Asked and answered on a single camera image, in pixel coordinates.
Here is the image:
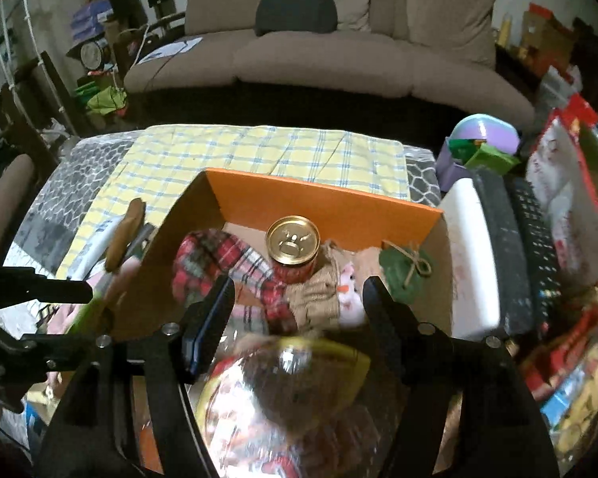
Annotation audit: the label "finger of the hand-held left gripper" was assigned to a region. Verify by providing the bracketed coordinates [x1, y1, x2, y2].
[0, 265, 94, 306]
[0, 316, 98, 374]

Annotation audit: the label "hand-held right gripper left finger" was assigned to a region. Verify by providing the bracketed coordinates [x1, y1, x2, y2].
[32, 274, 236, 478]

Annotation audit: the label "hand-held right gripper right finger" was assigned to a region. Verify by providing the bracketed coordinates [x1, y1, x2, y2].
[362, 275, 560, 478]

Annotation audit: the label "clear plastic clamshell container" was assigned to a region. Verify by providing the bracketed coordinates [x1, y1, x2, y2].
[197, 336, 414, 478]

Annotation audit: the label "orange cardboard box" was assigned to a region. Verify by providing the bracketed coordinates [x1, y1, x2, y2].
[110, 168, 466, 474]

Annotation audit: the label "blue box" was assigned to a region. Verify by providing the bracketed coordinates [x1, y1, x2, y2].
[25, 401, 48, 446]

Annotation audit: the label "green ornament with twine bow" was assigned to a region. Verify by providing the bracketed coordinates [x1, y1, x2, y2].
[379, 240, 434, 304]

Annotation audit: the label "knit snowman doll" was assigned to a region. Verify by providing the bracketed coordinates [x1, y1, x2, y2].
[289, 241, 367, 329]

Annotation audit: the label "red plaid cloth doll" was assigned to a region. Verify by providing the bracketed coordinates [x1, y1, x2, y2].
[172, 229, 300, 334]

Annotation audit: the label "beige armchair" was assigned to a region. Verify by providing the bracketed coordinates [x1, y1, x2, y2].
[0, 153, 35, 250]

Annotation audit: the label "brown wooden paddle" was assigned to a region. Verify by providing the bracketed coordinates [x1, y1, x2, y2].
[104, 198, 146, 274]

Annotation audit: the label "white box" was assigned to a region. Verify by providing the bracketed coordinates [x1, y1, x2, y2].
[439, 176, 502, 337]

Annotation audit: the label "red can with gold top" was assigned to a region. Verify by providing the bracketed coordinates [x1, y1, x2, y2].
[265, 215, 322, 282]

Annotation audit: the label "grey remote control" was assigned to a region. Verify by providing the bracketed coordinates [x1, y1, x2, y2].
[473, 168, 534, 334]

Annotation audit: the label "black remote control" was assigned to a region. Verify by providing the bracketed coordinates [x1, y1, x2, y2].
[508, 176, 564, 319]

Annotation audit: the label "yellow checked cloth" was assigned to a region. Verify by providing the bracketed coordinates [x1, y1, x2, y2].
[57, 124, 410, 280]

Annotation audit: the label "dark wooden chair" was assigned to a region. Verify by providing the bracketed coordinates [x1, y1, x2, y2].
[0, 50, 83, 160]

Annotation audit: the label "green box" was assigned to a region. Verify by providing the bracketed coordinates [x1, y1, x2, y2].
[448, 137, 521, 175]

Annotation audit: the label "green bag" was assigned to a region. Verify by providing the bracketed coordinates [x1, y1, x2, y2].
[75, 82, 128, 118]

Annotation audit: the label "purple case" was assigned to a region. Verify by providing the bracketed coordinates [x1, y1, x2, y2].
[436, 114, 521, 192]

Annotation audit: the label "red white snack bag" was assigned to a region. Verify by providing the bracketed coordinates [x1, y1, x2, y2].
[525, 94, 598, 280]

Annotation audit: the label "round clock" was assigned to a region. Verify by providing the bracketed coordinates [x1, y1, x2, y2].
[79, 40, 105, 71]

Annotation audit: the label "purple storage boxes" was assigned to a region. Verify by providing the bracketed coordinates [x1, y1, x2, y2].
[70, 0, 115, 43]

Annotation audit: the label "white papers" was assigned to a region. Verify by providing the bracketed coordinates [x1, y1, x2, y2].
[137, 37, 203, 65]

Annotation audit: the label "beige sofa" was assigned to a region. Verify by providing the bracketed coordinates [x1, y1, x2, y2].
[124, 0, 536, 130]

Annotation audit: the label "dark cushion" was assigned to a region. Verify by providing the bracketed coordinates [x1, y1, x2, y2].
[255, 0, 338, 37]

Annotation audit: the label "brown cardboard carton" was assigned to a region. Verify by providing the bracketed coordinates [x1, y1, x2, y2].
[521, 2, 576, 68]

